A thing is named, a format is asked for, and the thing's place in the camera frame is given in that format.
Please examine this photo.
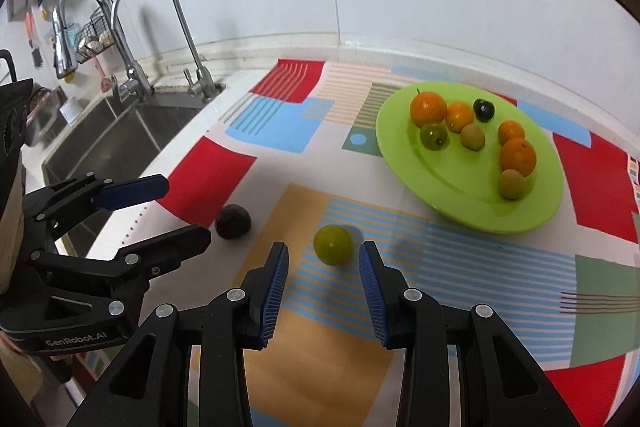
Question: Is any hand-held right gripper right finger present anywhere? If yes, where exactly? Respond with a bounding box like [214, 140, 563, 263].
[358, 241, 581, 427]

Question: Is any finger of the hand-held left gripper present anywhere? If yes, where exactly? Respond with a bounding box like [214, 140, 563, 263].
[30, 225, 213, 322]
[22, 174, 170, 253]

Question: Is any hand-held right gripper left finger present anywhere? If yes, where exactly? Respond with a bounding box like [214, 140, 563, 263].
[80, 241, 291, 427]

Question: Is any green round fruit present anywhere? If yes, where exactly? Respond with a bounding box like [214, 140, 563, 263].
[419, 123, 449, 152]
[313, 225, 353, 265]

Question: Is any green plate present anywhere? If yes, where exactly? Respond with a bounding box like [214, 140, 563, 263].
[375, 81, 565, 234]

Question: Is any orange with stem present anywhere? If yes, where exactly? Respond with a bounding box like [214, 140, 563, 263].
[410, 90, 447, 128]

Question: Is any small orange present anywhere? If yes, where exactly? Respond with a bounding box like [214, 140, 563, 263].
[498, 120, 526, 144]
[446, 102, 475, 134]

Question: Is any large orange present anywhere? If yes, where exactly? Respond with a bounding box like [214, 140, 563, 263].
[499, 138, 537, 176]

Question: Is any steel sink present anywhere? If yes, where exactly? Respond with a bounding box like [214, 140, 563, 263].
[42, 87, 211, 258]

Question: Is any colourful patterned tablecloth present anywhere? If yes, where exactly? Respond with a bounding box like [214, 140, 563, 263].
[65, 57, 640, 427]

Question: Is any thin chrome gooseneck faucet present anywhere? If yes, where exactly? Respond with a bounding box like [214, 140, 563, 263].
[111, 0, 218, 102]

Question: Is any chrome pull-down faucet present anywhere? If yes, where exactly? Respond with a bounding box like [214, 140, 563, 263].
[51, 0, 153, 105]

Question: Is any small brownish round fruit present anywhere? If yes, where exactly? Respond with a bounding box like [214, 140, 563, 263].
[498, 169, 527, 200]
[460, 124, 486, 152]

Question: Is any black wire basket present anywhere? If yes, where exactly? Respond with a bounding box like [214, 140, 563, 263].
[75, 7, 118, 58]

